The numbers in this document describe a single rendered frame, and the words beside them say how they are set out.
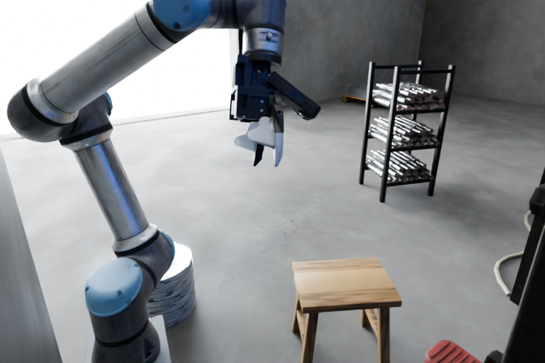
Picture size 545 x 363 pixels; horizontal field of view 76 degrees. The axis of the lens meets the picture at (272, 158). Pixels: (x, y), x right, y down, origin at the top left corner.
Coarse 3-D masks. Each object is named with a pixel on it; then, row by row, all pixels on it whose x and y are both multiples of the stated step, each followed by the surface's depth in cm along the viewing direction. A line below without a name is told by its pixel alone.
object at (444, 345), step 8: (440, 344) 50; (448, 344) 50; (456, 344) 50; (432, 352) 49; (440, 352) 49; (448, 352) 49; (456, 352) 49; (464, 352) 49; (432, 360) 48; (440, 360) 48; (448, 360) 48; (456, 360) 48; (464, 360) 48; (472, 360) 48
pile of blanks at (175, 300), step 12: (192, 264) 155; (180, 276) 144; (192, 276) 154; (156, 288) 141; (168, 288) 141; (180, 288) 145; (192, 288) 154; (156, 300) 141; (168, 300) 143; (180, 300) 147; (192, 300) 155; (156, 312) 144; (168, 312) 145; (180, 312) 148; (168, 324) 147
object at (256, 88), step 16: (240, 64) 63; (256, 64) 63; (272, 64) 64; (240, 80) 64; (256, 80) 63; (240, 96) 61; (256, 96) 61; (272, 96) 62; (240, 112) 60; (256, 112) 61
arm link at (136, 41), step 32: (160, 0) 50; (192, 0) 50; (128, 32) 54; (160, 32) 54; (192, 32) 56; (64, 64) 59; (96, 64) 57; (128, 64) 57; (32, 96) 60; (64, 96) 60; (96, 96) 62; (32, 128) 63; (64, 128) 68
